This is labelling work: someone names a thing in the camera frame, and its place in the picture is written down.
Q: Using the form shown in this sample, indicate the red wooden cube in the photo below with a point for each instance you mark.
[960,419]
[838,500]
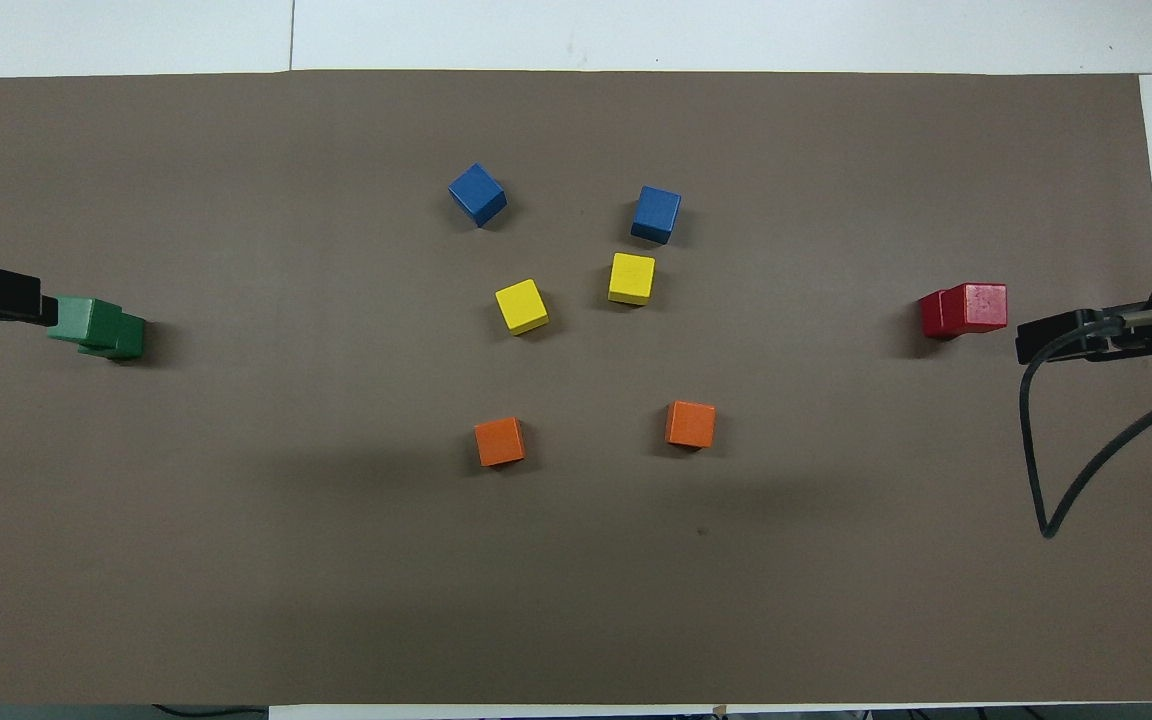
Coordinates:
[931,318]
[976,308]

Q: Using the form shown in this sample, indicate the green wooden cube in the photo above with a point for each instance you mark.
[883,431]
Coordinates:
[86,320]
[131,340]

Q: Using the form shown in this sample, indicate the orange wooden cube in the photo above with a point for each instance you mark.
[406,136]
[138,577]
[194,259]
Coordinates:
[499,441]
[691,424]

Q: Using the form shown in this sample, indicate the blue wooden cube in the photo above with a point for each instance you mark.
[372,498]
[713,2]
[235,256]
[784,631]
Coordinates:
[477,194]
[656,214]

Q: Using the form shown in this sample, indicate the yellow wooden cube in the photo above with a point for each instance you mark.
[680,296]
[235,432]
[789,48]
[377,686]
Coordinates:
[521,305]
[631,278]

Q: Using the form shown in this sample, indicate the brown paper table mat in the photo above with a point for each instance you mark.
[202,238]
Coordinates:
[576,600]

